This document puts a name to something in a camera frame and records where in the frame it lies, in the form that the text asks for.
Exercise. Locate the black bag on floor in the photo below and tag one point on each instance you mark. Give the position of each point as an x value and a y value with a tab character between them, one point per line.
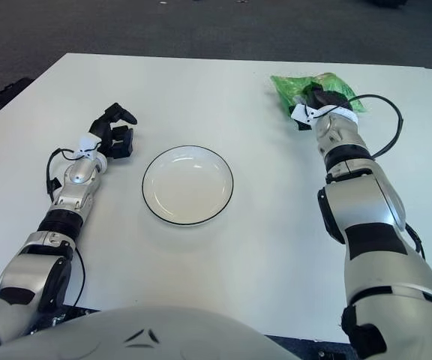
13	90

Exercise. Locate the green snack bag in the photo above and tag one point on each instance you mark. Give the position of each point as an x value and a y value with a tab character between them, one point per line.
287	88

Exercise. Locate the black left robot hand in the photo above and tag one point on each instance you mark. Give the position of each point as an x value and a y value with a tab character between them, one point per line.
105	133

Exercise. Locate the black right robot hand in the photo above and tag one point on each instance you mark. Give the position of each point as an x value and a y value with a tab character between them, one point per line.
324	98

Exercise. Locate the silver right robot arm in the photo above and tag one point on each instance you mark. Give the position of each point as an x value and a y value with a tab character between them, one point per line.
369	210

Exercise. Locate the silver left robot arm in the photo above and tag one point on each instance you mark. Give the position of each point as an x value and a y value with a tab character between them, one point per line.
77	176

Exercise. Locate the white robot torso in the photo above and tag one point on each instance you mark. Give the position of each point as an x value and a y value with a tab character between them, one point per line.
144	337

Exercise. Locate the white plate with black rim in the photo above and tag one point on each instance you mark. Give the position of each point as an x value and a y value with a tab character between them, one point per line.
188	187

